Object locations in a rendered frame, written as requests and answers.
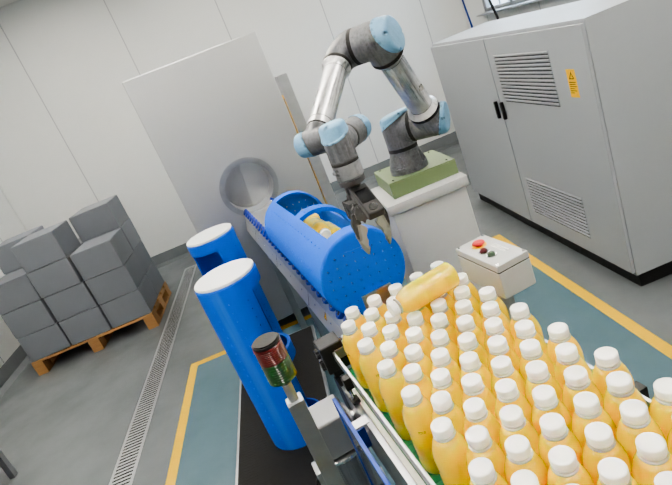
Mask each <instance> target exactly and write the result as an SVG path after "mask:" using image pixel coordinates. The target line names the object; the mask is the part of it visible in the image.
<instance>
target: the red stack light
mask: <svg viewBox="0 0 672 485"><path fill-rule="evenodd" d="M253 352H254V354H255V356H256V358H257V360H258V362H259V364H260V366H261V367H262V368H271V367H274V366H276V365H278V364H280V363H281V362H282V361H283V360H284V359H285V358H286V357H287V354H288V351H287V349H286V347H285V345H284V343H283V341H282V339H281V337H280V339H279V341H278V343H277V344H276V345H275V346H273V347H272V348H270V349H269V350H266V351H263V352H255V351H253Z"/></svg>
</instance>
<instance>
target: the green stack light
mask: <svg viewBox="0 0 672 485"><path fill-rule="evenodd" d="M261 368H262V367H261ZM262 370H263V372H264V374H265V376H266V378H267V380H268V382H269V384H270V385H271V386H272V387H281V386H284V385H286V384H288V383H289V382H290V381H292V380H293V379H294V377H295V376H296V373H297V370H296V368H295V366H294V364H293V362H292V360H291V357H290V355H289V353H288V354H287V357H286V358H285V359H284V360H283V361H282V362H281V363H280V364H278V365H276V366H274V367H271V368H262Z"/></svg>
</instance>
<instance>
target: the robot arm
mask: <svg viewBox="0 0 672 485"><path fill-rule="evenodd" d="M404 47H405V37H404V33H403V32H402V28H401V26H400V24H399V23H398V22H397V20H396V19H395V18H393V17H392V16H390V15H383V16H380V17H375V18H373V19H372V20H369V21H367V22H364V23H362V24H359V25H357V26H354V27H352V28H349V29H347V30H344V31H343V32H342V33H340V34H339V35H338V36H337V37H336V38H335V39H334V41H333V42H332V43H331V45H330V46H329V48H328V50H327V51H326V53H325V56H324V58H323V61H322V66H321V67H322V71H323V73H322V76H321V79H320V83H319V86H318V89H317V93H316V96H315V99H314V103H313V106H312V109H311V113H310V116H309V119H308V123H307V126H306V129H305V131H304V132H303V131H302V132H300V133H298V134H297V135H296V136H295V137H294V148H295V150H296V152H297V153H298V155H299V156H300V157H302V158H309V157H316V156H317V155H321V154H324V153H326V154H327V156H328V159H329V162H330V164H331V166H332V169H333V171H334V172H333V173H332V175H333V176H336V179H337V181H338V182H339V185H340V187H341V188H344V189H345V192H346V194H347V196H346V197H347V199H346V200H344V201H342V204H343V207H344V209H345V212H346V214H347V217H348V219H350V220H351V221H350V224H351V228H352V230H353V232H354V233H355V236H356V239H357V240H358V241H359V243H360V245H361V247H362V248H363V250H364V251H365V252H366V253H368V254H370V253H371V247H370V246H369V240H368V238H367V232H368V229H367V227H366V226H364V225H362V224H361V222H360V221H363V222H364V223H366V220H367V219H369V220H372V219H375V223H376V224H377V225H379V226H380V227H381V229H382V232H383V233H384V234H385V238H386V240H387V241H388V243H389V244H391V240H392V234H391V227H390V220H389V216H388V212H387V210H386V209H385V207H384V206H383V205H382V204H381V202H380V201H379V200H378V199H377V197H376V196H375V195H374V194H373V192H372V191H371V190H370V189H369V187H368V186H367V185H366V184H365V183H362V184H361V183H360V182H362V181H363V180H364V179H365V175H364V173H363V172H364V169H363V167H362V164H361V161H360V159H359V157H358V154H357V151H356V149H355V148H356V147H357V146H358V145H360V144H361V143H362V142H364V141H365V140H366V139H367V137H368V136H369V135H370V133H371V123H370V121H369V119H368V118H367V117H366V116H364V115H362V114H355V115H352V116H350V117H348V118H347V119H345V120H344V119H342V118H339V119H335V118H336V114H337V110H338V106H339V103H340V99H341V95H342V91H343V88H344V84H345V80H346V78H348V77H349V75H350V74H351V70H352V69H353V68H355V67H357V66H359V65H362V64H365V63H368V62H370V63H371V65H372V66H373V68H374V69H376V70H381V71H382V72H383V74H384V75H385V77H386V78H387V79H388V81H389V82H390V84H391V85H392V87H393V88H394V89H395V91H396V92H397V94H398V95H399V97H400V98H401V100H402V101H403V102H404V104H405V105H406V107H407V108H408V109H407V108H406V107H403V108H400V109H398V110H396V111H394V112H392V113H390V114H388V115H386V116H385V117H383V118H382V119H381V120H380V127H381V132H382V134H383V137H384V140H385V143H386V146H387V149H388V152H389V155H390V172H391V175H392V176H394V177H399V176H404V175H408V174H411V173H414V172H417V171H419V170H421V169H423V168H425V167H426V166H427V165H428V160H427V157H426V156H425V155H424V153H423V152H422V150H421V149H420V148H419V146H418V143H417V140H421V139H425V138H429V137H433V136H437V135H439V136H440V135H441V134H444V133H447V132H448V131H449V129H450V112H449V108H448V105H447V103H446V101H440V102H438V100H437V99H436V98H435V97H434V96H432V95H428V93H427V91H426V90H425V88H424V87H423V85H422V83H421V82H420V80H419V79H418V77H417V75H416V74H415V72H414V71H413V69H412V68H411V66H410V64H409V63H408V61H407V60H406V58H405V56H404V55H403V53H404ZM407 110H408V111H407ZM345 207H346V208H345ZM346 210H347V211H346ZM347 212H348V213H347Z"/></svg>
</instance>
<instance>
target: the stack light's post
mask: <svg viewBox="0 0 672 485"><path fill-rule="evenodd" d="M297 395H298V397H299V398H298V400H297V401H296V402H294V403H290V402H289V400H288V398H287V399H285V402H286V404H287V406H288V409H289V411H290V413H291V415H292V417H293V419H294V421H295V423H296V425H297V427H298V429H299V431H300V433H301V435H302V437H303V439H304V441H305V443H306V445H307V447H308V449H309V451H310V453H311V455H312V457H313V459H314V461H315V463H316V465H317V467H318V469H319V471H320V473H321V475H322V477H323V479H324V481H325V483H326V485H345V483H344V481H343V479H342V477H341V475H340V473H339V471H338V468H337V466H336V464H335V462H334V460H333V458H332V456H331V454H330V452H329V450H328V448H327V446H326V444H325V442H324V440H323V437H322V435H321V433H320V431H319V429H318V427H317V425H316V423H315V421H314V419H313V417H312V415H311V413H310V411H309V409H308V406H307V404H306V402H305V400H304V398H303V396H302V395H301V393H300V392H298V393H297Z"/></svg>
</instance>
